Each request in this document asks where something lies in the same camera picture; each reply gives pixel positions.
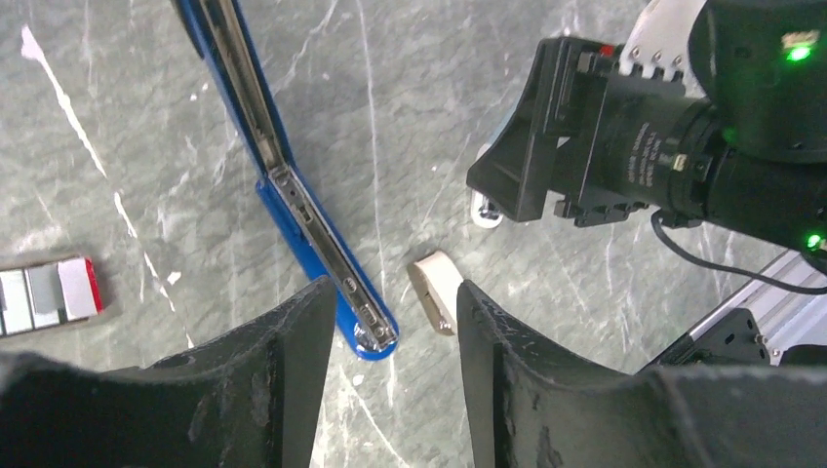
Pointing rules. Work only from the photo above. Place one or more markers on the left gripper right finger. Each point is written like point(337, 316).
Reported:
point(531, 402)

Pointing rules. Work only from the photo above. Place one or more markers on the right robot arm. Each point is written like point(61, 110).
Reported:
point(762, 65)

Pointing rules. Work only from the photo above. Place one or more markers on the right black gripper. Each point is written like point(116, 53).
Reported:
point(631, 143)

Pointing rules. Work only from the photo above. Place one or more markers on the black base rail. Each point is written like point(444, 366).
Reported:
point(735, 345)

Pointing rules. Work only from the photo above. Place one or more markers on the beige small stapler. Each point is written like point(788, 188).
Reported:
point(435, 280)

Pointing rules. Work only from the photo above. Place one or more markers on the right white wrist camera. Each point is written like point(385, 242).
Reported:
point(659, 39)

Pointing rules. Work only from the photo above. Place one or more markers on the staple box tray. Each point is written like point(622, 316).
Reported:
point(41, 296)

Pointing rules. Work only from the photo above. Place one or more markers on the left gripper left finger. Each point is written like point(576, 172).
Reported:
point(248, 398)

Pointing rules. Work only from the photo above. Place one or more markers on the aluminium frame rail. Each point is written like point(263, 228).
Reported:
point(780, 319)

